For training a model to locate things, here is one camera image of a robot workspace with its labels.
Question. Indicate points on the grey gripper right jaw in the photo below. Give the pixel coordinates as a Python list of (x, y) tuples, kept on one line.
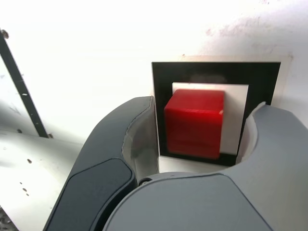
[(216, 204)]

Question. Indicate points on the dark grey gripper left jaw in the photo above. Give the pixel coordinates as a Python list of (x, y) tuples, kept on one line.
[(101, 168)]

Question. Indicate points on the red cube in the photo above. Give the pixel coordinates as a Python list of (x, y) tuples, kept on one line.
[(192, 125)]

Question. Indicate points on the black tape square outline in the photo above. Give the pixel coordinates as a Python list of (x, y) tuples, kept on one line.
[(216, 72)]

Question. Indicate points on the black tape strip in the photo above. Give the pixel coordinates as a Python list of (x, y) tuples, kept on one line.
[(26, 101)]

